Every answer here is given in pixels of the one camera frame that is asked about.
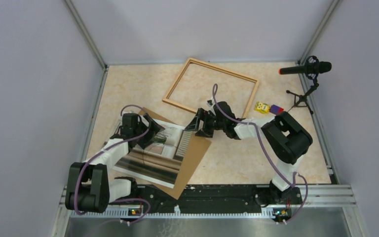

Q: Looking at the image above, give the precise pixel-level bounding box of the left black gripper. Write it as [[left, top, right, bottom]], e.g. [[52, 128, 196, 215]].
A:
[[134, 114, 165, 150]]

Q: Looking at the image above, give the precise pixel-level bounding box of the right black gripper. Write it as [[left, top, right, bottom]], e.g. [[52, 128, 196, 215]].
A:
[[185, 108, 226, 138]]

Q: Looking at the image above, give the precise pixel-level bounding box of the plant photo print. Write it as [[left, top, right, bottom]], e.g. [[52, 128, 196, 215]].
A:
[[113, 119, 194, 188]]

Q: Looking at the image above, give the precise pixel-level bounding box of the wooden picture frame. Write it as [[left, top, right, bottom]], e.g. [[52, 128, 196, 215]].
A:
[[162, 58, 260, 118]]

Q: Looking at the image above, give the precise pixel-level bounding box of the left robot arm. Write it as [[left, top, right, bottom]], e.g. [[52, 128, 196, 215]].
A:
[[65, 113, 165, 215]]

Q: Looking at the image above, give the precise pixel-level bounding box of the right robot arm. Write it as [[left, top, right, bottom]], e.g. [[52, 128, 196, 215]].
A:
[[185, 101, 313, 203]]

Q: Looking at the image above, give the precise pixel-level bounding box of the brown backing board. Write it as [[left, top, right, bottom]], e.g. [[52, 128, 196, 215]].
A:
[[138, 107, 212, 200]]

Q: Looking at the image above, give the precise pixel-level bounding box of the yellow owl toy block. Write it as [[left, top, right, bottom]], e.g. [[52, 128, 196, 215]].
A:
[[254, 102, 270, 114]]

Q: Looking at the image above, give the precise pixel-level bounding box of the purple red toy block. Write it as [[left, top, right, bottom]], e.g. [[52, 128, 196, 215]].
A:
[[269, 105, 284, 115]]

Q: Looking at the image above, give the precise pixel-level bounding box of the microphone tripod stand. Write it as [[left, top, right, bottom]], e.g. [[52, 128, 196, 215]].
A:
[[286, 55, 320, 115]]

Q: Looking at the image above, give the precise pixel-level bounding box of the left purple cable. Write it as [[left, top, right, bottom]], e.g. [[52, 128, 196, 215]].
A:
[[74, 104, 153, 226]]

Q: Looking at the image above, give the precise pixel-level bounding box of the purple cable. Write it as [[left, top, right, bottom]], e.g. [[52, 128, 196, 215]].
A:
[[211, 83, 309, 225], [74, 104, 153, 226]]

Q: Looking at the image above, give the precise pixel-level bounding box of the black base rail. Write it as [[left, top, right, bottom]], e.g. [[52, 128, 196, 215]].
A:
[[123, 184, 303, 214]]

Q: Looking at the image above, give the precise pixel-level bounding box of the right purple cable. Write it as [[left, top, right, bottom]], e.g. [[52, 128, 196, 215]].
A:
[[211, 83, 309, 225]]

